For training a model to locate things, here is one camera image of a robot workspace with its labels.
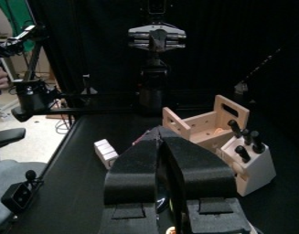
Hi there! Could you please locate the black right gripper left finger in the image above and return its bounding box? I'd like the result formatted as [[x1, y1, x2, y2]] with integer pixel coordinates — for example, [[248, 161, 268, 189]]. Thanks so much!
[[99, 126, 162, 234]]

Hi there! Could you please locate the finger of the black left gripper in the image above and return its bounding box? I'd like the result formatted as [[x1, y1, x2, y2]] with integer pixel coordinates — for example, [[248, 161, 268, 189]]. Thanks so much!
[[158, 30, 169, 52], [150, 30, 161, 52]]

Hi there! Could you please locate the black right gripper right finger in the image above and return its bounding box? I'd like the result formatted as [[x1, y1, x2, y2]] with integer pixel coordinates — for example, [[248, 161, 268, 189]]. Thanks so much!
[[160, 126, 254, 234]]

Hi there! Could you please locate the black leader arm base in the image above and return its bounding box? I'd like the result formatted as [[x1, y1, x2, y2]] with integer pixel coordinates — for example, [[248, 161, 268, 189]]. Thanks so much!
[[10, 79, 63, 122]]

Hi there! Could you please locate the white toy knife block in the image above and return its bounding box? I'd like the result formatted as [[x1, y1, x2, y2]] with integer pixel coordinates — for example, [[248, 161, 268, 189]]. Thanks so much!
[[221, 135, 278, 197]]

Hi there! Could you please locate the wooden toy tool box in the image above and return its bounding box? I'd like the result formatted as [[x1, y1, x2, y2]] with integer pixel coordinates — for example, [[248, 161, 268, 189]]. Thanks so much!
[[162, 94, 250, 154]]

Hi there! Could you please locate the black tripod stand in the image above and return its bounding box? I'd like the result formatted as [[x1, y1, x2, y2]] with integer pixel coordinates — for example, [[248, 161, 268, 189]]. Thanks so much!
[[9, 25, 49, 82]]

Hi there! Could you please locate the black webcam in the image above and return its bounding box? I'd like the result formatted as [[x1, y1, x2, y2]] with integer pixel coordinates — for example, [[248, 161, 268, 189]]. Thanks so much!
[[0, 170, 46, 214]]

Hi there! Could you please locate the grey office chair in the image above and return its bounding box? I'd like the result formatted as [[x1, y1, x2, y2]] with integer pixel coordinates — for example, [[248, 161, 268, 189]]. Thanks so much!
[[0, 127, 49, 234]]

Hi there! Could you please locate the green cloth backdrop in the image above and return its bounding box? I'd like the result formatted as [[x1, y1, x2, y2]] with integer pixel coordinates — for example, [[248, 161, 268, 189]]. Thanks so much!
[[0, 0, 37, 53]]

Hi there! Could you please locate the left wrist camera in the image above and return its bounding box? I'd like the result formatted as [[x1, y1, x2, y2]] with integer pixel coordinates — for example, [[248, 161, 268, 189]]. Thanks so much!
[[146, 0, 169, 16]]

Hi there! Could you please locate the black-handled toy knife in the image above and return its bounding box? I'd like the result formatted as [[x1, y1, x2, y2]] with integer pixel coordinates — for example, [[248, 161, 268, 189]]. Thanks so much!
[[228, 119, 244, 139], [250, 131, 266, 154], [236, 145, 252, 164], [241, 128, 254, 146]]

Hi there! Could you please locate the white floor cable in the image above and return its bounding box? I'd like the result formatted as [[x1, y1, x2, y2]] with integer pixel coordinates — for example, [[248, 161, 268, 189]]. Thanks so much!
[[53, 117, 77, 135]]

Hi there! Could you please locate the black slanted frame pole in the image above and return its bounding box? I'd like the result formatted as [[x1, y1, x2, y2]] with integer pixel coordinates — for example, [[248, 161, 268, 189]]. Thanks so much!
[[234, 45, 289, 95]]

